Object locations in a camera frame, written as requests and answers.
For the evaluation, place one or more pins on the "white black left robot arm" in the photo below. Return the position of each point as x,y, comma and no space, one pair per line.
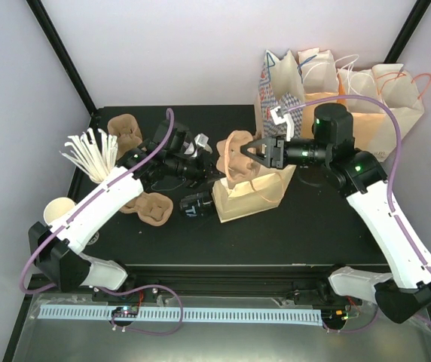
124,166

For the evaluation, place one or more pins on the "white cup of straws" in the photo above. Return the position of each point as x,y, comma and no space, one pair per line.
94,159

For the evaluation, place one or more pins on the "cream paper bag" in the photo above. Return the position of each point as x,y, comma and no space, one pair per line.
263,192

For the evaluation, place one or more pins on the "light blue cable duct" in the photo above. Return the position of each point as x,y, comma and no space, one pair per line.
187,314

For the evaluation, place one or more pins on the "blue patterned paper bag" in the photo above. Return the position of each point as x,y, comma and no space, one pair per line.
280,84

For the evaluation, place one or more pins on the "beige paper bag orange handles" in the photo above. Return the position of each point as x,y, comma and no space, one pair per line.
399,91

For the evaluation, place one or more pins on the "brown pulp cup carrier stack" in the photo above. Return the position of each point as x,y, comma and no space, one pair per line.
125,127

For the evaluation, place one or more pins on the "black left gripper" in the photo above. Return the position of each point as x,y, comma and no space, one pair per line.
205,167

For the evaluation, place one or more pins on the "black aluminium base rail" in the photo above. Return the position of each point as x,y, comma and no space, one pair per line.
303,285

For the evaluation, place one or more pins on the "orange paper bag white handles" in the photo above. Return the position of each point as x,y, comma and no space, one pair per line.
367,117

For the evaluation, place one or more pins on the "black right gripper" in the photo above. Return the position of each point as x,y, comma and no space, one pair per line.
275,156

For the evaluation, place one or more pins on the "kraft paper cup stack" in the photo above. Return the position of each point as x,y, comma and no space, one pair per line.
57,208

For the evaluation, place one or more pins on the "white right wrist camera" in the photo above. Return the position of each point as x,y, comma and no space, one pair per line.
281,118

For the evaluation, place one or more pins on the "orange paper bag blue handles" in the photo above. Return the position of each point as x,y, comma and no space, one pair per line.
319,75

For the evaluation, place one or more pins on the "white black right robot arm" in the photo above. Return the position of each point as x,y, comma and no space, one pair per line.
359,178

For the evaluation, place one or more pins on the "brown pulp carrier on table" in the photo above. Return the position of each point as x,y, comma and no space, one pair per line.
152,208

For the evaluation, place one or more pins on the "black paper cup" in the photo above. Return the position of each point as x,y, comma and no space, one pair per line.
199,204

